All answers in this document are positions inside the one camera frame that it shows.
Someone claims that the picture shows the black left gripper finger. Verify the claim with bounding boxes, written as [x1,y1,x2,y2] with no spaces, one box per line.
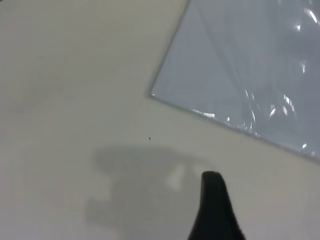
[186,171,247,240]

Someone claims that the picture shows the clear zip bag green zipper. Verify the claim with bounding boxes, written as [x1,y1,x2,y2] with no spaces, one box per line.
[149,0,320,162]

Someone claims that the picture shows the white paper sheets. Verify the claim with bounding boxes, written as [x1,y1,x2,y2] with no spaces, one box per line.
[151,0,320,158]

